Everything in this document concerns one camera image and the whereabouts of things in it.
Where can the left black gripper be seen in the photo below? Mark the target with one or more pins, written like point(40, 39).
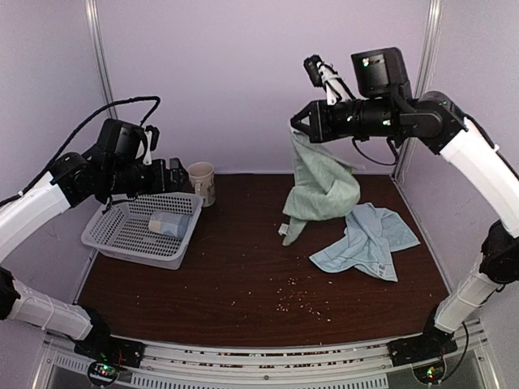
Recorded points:
point(174, 185)

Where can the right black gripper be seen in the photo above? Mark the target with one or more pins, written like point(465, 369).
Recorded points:
point(320, 130)

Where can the green panda towel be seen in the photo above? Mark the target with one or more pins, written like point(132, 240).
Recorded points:
point(324, 187)

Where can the white plastic basket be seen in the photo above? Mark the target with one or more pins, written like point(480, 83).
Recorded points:
point(122, 232)

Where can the light blue towel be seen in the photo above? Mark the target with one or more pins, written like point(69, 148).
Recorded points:
point(371, 235)

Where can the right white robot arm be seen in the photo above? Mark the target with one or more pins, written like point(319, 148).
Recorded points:
point(385, 106)

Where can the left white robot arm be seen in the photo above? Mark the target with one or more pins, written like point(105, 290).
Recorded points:
point(119, 163)

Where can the beige ceramic mug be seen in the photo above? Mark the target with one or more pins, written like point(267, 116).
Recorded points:
point(202, 179)

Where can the rolled towel in basket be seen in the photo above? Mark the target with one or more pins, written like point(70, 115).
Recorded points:
point(169, 224)

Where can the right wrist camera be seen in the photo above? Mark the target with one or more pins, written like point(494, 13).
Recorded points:
point(323, 75)

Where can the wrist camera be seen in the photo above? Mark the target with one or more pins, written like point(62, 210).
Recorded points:
point(151, 134)
point(323, 75)

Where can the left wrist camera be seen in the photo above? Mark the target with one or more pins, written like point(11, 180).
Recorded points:
point(151, 134)

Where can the right aluminium frame post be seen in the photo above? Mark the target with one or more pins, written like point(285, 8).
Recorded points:
point(425, 75)

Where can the aluminium frame post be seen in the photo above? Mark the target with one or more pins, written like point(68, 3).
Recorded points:
point(425, 75)
point(94, 27)

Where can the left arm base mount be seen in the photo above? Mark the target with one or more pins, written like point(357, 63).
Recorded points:
point(110, 355)

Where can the left aluminium frame post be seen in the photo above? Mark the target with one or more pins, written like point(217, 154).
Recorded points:
point(94, 27)

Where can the front aluminium rail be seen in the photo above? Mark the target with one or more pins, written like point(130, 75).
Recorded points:
point(363, 364)

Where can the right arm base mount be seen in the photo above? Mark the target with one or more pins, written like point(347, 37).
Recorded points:
point(426, 354)

